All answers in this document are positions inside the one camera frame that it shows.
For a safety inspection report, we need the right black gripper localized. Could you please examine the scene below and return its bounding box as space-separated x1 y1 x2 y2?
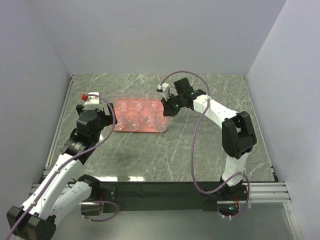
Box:
161 92 184 117

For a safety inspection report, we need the clear faceted glass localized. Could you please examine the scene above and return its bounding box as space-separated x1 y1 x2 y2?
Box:
128 92 144 112
115 97 130 112

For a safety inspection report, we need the clear round glass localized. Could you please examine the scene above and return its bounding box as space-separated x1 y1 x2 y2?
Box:
145 91 160 110

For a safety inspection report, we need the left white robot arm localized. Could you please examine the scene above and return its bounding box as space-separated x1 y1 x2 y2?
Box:
6 100 117 240

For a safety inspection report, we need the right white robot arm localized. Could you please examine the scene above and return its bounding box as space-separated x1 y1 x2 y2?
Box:
157 77 257 200

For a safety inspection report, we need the pink plastic tray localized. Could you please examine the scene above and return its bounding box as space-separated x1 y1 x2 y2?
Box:
115 98 164 133

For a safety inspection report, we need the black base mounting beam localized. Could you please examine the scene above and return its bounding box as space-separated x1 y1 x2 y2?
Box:
70 181 251 213

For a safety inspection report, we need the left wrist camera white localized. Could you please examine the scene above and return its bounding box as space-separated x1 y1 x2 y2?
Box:
81 93 103 111

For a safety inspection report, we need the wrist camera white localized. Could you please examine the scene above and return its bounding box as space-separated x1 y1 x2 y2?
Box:
81 93 103 111
157 83 170 101

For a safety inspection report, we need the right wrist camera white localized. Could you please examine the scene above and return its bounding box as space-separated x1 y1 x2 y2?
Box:
157 83 170 101

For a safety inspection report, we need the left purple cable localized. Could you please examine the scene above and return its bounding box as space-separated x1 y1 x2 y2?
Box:
4 94 120 240

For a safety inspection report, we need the aluminium rail left edge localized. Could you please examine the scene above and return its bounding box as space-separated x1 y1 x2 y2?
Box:
42 74 77 178

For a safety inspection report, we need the aluminium frame rail front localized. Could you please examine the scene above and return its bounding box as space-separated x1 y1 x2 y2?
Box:
29 182 291 204

